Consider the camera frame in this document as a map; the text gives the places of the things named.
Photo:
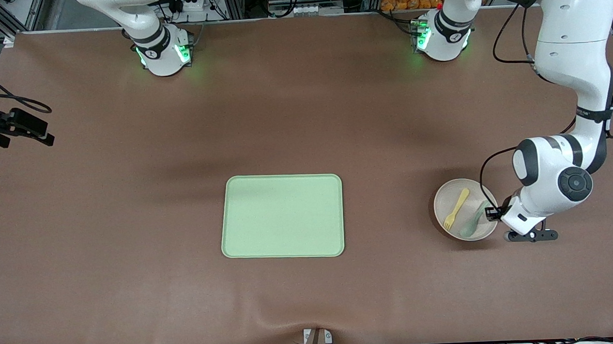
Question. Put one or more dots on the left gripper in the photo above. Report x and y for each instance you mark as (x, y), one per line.
(502, 208)

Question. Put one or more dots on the pale green plastic spoon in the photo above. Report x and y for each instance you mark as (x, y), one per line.
(472, 226)

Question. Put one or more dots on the yellow plastic fork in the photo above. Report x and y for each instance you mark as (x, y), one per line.
(459, 204)

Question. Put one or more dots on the round beige plate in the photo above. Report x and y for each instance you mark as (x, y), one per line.
(455, 196)

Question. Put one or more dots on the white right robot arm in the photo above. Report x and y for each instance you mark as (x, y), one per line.
(159, 49)

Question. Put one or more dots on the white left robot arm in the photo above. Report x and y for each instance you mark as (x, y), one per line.
(575, 51)

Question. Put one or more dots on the brown table mat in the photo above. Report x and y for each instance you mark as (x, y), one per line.
(134, 252)

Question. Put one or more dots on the light green rectangular tray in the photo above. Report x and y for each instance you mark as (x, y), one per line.
(282, 217)

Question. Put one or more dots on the white power strip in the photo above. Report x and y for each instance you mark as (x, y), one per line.
(190, 5)

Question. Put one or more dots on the white connector strip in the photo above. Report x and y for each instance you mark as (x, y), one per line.
(317, 9)

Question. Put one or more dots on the aluminium frame post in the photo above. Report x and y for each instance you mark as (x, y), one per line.
(234, 3)
(7, 17)

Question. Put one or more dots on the metal table clamp bracket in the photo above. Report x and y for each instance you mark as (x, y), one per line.
(316, 342)

